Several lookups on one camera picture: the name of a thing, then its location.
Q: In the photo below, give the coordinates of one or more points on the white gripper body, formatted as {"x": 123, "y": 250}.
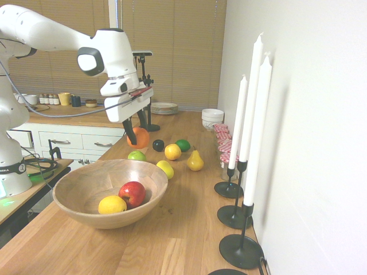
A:
{"x": 123, "y": 110}

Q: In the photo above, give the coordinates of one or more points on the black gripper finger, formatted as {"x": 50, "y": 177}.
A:
{"x": 130, "y": 131}
{"x": 142, "y": 118}

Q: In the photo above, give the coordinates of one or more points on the orange fruit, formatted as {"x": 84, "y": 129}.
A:
{"x": 142, "y": 139}

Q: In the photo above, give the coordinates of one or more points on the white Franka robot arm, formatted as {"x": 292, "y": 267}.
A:
{"x": 43, "y": 31}

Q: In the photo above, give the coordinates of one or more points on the stack of white plates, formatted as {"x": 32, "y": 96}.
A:
{"x": 164, "y": 108}

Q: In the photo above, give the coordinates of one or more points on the green apple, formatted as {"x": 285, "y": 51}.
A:
{"x": 137, "y": 156}

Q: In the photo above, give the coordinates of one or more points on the black round fruit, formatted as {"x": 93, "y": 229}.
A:
{"x": 158, "y": 145}

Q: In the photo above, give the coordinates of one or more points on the small brown bowl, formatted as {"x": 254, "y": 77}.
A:
{"x": 91, "y": 103}

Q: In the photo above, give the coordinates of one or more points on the yellow apple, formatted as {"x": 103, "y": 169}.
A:
{"x": 173, "y": 151}

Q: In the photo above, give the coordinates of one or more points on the dark blue mug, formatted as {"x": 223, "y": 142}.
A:
{"x": 76, "y": 101}

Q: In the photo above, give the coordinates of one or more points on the green lime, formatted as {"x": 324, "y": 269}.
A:
{"x": 183, "y": 145}

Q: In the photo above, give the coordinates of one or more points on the oblong yellow lemon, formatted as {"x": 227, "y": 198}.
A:
{"x": 166, "y": 169}

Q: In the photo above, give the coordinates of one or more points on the white drawer cabinet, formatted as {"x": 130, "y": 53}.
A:
{"x": 74, "y": 137}

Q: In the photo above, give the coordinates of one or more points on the yellow mug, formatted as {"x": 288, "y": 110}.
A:
{"x": 64, "y": 98}

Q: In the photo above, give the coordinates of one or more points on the red apple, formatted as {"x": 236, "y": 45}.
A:
{"x": 132, "y": 193}

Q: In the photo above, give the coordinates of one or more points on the round wooden bowl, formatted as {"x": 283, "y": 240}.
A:
{"x": 86, "y": 177}

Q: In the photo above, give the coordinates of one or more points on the small spice jar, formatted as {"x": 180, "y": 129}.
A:
{"x": 46, "y": 99}
{"x": 51, "y": 99}
{"x": 41, "y": 99}
{"x": 56, "y": 100}

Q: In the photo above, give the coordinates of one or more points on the yellow pear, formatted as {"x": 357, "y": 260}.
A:
{"x": 195, "y": 163}

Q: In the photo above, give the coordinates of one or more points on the plain white bowl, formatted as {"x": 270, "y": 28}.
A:
{"x": 212, "y": 113}

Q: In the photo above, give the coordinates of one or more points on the white patterned bowl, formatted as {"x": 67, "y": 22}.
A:
{"x": 212, "y": 125}

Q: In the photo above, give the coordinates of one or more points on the wide wooden window blind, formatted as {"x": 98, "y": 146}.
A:
{"x": 186, "y": 57}

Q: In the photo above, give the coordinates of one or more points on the round yellow lemon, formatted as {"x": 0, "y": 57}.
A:
{"x": 111, "y": 205}

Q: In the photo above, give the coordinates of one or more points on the narrow wooden window blind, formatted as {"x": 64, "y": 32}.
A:
{"x": 57, "y": 71}

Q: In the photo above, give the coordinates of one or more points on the glass jar red checked lid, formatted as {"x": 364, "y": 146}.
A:
{"x": 220, "y": 128}
{"x": 223, "y": 142}
{"x": 225, "y": 149}
{"x": 222, "y": 135}
{"x": 225, "y": 166}

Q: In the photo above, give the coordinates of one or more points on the black table clamp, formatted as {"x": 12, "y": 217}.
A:
{"x": 53, "y": 150}

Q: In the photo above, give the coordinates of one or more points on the white cup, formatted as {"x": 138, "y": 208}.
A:
{"x": 31, "y": 99}
{"x": 20, "y": 98}

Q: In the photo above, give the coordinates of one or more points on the tall white taper candle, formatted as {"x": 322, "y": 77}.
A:
{"x": 252, "y": 91}

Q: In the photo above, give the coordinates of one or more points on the wooden robot side table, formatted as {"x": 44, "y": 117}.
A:
{"x": 17, "y": 200}

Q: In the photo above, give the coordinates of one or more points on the tall black candle holder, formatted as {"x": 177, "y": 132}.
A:
{"x": 232, "y": 217}

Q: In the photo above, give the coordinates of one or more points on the black camera stand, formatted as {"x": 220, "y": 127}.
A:
{"x": 153, "y": 128}

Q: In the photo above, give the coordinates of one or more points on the wrist camera on maroon mount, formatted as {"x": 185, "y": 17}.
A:
{"x": 142, "y": 91}

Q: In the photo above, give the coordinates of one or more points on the grey exterior camera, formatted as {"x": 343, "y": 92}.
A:
{"x": 142, "y": 53}

